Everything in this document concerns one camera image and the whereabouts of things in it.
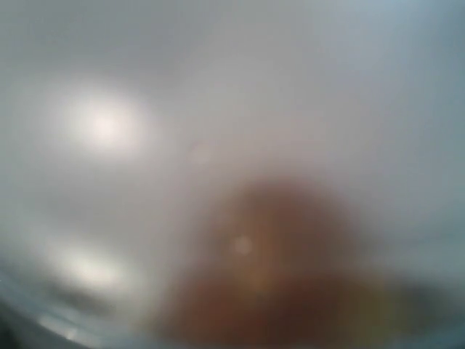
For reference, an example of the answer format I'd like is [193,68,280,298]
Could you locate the clear shaker body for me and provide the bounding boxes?
[1,1,464,348]

